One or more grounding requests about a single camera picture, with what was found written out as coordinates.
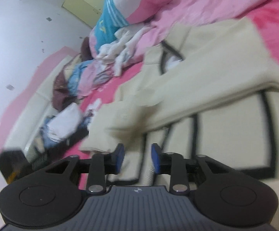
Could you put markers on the beige zip hoodie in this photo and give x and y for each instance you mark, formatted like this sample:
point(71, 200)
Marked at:
point(202, 96)

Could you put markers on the large pink blue cartoon pillow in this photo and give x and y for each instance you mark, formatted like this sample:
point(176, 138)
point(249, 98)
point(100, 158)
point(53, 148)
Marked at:
point(117, 14)

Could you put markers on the pink magenta floral bed blanket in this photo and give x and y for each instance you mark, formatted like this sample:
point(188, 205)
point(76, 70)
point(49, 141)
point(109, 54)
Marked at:
point(105, 91)

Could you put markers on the blue denim garment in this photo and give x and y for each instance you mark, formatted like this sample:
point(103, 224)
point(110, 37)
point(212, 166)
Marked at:
point(45, 141)

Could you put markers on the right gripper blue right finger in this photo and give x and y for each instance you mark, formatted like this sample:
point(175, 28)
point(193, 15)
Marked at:
point(174, 165)

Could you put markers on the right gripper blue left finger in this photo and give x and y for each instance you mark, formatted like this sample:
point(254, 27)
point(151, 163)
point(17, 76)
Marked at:
point(102, 165)

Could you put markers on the yellow-green wardrobe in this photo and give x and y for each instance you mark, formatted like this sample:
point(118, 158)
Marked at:
point(88, 11)

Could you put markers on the light pink quilt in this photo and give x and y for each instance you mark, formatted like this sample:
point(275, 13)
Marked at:
point(188, 12)

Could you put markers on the light blue crumpled garment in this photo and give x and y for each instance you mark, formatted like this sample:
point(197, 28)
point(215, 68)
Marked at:
point(74, 79)

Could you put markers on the crumpled white cloth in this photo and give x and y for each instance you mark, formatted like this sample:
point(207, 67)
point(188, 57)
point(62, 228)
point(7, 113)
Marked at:
point(120, 51)

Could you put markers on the white folded garment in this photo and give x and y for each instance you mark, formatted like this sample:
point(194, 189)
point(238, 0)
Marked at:
point(64, 123)

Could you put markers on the dark brown garment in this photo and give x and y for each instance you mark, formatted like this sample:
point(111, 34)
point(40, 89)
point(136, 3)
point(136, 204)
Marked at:
point(61, 96)

